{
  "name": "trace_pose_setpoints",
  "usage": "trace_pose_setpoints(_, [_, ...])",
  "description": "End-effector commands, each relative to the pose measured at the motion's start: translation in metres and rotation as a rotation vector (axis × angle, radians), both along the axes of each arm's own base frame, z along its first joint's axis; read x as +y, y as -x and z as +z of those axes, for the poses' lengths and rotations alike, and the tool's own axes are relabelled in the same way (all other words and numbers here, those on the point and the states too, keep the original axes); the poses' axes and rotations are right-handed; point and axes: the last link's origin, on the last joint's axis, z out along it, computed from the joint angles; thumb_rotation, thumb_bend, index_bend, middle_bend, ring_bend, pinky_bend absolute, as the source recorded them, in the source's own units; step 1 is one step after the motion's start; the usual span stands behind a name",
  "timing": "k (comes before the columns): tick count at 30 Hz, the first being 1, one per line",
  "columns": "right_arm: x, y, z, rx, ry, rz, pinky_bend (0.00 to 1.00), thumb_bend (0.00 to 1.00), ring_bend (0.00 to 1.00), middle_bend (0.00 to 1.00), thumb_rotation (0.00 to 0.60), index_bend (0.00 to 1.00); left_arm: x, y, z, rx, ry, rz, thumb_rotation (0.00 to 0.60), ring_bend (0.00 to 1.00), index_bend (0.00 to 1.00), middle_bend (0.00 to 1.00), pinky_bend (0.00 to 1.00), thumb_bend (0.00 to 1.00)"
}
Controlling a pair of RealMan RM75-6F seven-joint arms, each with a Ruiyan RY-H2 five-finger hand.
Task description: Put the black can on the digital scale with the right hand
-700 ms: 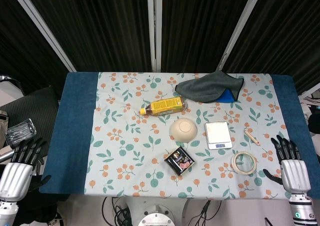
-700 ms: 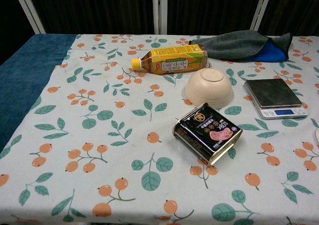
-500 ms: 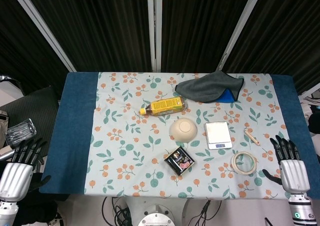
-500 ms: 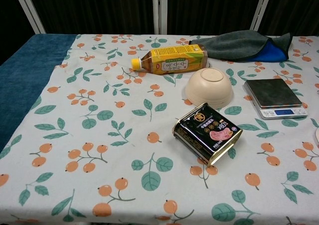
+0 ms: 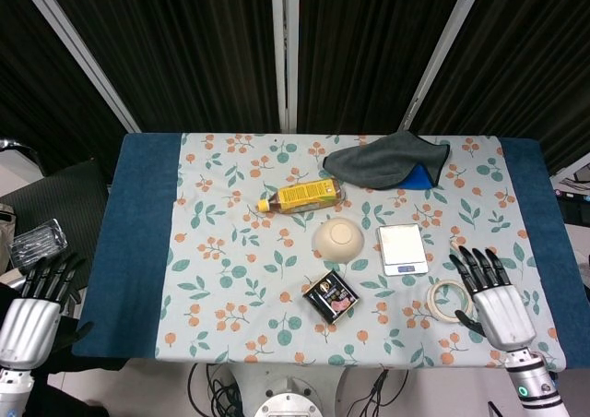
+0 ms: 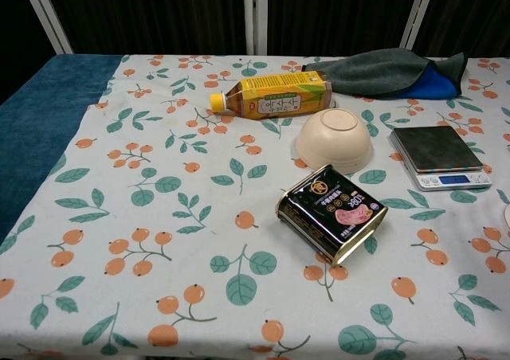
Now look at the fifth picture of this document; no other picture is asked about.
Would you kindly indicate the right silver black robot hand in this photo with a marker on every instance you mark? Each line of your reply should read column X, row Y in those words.
column 502, row 315

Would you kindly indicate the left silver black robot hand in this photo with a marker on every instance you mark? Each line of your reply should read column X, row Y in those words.
column 30, row 325

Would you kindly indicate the black luncheon meat can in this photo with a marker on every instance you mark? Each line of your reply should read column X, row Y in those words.
column 331, row 297

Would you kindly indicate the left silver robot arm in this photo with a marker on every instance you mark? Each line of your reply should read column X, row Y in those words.
column 14, row 389

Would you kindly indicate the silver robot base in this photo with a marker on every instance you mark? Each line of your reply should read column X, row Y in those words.
column 288, row 401

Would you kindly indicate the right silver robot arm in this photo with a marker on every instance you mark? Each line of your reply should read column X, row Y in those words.
column 534, row 384

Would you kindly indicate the silver digital kitchen scale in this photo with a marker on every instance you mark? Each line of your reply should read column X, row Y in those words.
column 400, row 246

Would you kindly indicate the floral orange green tablecloth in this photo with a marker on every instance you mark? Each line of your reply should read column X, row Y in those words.
column 276, row 297

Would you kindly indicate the white masking tape roll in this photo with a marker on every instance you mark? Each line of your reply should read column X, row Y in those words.
column 433, row 304

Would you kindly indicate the blue table cover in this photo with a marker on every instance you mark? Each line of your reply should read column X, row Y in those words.
column 133, row 251

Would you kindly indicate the blue cloth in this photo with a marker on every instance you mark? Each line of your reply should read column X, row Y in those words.
column 418, row 179

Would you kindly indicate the cream upturned bowl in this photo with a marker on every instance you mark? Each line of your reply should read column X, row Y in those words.
column 338, row 241

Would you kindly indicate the grey microfibre towel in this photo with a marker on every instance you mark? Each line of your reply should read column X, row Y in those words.
column 373, row 163

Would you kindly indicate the yellow label tea bottle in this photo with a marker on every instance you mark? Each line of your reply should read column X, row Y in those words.
column 304, row 194

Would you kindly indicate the white frame post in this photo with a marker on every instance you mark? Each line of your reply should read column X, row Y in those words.
column 286, row 52
column 83, row 52
column 442, row 52

